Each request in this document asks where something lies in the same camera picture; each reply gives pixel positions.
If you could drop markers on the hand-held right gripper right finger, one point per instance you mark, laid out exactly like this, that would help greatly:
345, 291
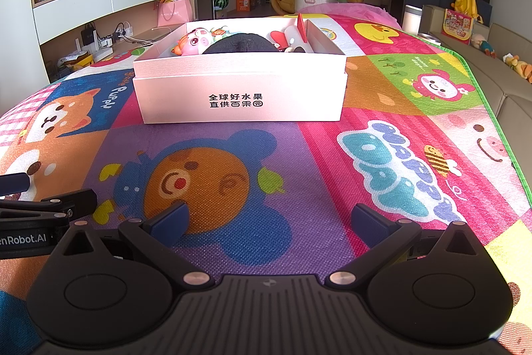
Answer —
372, 222

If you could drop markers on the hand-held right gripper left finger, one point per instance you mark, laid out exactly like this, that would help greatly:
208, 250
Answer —
170, 224

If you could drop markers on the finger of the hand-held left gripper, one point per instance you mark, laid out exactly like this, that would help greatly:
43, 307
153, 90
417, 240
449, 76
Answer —
14, 184
79, 201

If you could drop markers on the pink cardboard box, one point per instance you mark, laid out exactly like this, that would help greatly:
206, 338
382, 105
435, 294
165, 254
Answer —
241, 97

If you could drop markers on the pink round toy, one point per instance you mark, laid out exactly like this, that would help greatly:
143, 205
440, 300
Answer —
193, 43

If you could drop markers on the black plush toy with keyring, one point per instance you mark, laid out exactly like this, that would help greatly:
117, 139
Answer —
241, 44

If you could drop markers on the colourful cartoon play mat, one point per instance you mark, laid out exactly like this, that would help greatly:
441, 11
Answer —
332, 180

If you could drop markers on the yellow box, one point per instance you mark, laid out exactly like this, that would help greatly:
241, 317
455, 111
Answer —
75, 62

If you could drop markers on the white router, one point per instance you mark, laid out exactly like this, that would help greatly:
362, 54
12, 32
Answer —
95, 49

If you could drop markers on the beige sofa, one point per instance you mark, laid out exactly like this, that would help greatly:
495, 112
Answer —
511, 109

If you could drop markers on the white cylinder bin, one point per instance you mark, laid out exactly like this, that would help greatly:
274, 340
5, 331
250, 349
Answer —
411, 19

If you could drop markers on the pink cloth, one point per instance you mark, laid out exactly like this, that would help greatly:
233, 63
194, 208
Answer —
365, 13

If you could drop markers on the small plush doll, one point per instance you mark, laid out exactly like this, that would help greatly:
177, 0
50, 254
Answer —
484, 45

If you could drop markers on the pink gift bag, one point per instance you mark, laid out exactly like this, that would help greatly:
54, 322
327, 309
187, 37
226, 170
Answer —
174, 13

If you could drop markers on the cartoon print gift bag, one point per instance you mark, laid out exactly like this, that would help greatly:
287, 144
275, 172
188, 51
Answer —
457, 27

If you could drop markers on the orange plush toy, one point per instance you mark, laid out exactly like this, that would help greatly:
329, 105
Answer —
519, 68

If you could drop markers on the white flower pot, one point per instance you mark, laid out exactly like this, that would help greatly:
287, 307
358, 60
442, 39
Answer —
316, 3

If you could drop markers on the watermelon ball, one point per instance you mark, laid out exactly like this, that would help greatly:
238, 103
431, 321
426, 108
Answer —
221, 2

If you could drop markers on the orange box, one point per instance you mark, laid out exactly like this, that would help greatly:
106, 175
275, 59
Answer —
244, 1

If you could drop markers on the yellow backpack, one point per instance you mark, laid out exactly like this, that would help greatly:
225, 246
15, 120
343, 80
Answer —
467, 3

